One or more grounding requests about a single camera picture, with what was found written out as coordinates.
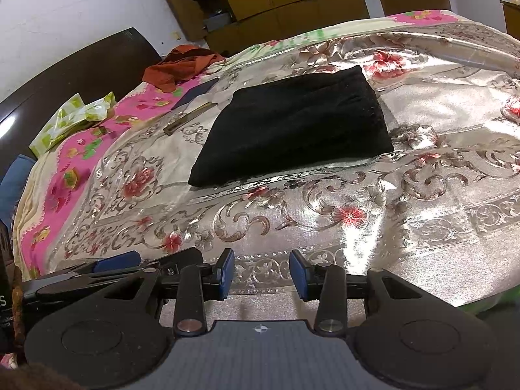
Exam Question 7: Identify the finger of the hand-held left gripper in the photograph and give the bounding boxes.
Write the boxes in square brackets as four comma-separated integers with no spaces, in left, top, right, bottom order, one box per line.
[55,251,142,278]
[24,247,204,304]

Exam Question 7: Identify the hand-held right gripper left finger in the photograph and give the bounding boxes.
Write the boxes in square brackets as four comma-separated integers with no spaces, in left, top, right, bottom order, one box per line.
[101,248,236,337]

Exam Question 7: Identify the wooden wardrobe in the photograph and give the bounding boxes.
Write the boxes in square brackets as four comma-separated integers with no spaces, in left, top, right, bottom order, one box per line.
[150,0,371,56]

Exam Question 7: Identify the grey box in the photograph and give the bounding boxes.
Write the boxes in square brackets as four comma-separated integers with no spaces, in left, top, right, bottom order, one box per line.
[202,12,232,32]

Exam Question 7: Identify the black pants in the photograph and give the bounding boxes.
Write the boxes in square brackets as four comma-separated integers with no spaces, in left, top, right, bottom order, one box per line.
[188,65,395,188]

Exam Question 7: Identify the brown fuzzy clothing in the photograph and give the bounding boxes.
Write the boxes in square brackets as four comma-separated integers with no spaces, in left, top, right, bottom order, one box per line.
[0,361,84,390]

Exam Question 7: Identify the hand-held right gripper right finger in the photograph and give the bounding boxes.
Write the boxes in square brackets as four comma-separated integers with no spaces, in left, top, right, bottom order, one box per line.
[290,249,428,337]

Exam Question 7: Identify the flat brown box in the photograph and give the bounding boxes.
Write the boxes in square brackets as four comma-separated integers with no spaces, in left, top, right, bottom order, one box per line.
[163,102,216,135]

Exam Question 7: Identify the pink floral blanket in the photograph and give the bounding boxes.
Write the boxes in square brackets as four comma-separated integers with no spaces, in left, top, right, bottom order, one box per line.
[11,8,461,282]

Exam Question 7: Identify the blue cloth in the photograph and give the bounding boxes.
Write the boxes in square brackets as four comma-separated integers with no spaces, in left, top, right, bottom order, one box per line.
[0,154,38,229]

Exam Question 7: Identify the silver floral bedspread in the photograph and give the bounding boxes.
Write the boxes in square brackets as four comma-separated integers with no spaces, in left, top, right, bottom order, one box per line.
[49,10,520,318]

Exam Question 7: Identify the dark wooden headboard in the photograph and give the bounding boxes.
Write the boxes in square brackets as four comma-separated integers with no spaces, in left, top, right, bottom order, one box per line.
[0,28,164,160]

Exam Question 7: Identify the dark blue notebook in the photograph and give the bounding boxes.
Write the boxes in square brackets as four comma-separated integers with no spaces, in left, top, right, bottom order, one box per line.
[170,78,220,111]

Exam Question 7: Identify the red-brown cloth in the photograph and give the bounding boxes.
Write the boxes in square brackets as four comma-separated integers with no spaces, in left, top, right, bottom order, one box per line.
[142,45,227,92]

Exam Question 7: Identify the green leaf print pillow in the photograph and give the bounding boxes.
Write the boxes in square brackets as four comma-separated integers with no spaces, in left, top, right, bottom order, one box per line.
[82,92,117,122]
[29,95,85,158]

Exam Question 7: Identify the wooden nightstand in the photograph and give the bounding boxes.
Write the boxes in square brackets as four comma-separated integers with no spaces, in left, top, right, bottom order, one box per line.
[500,0,520,42]

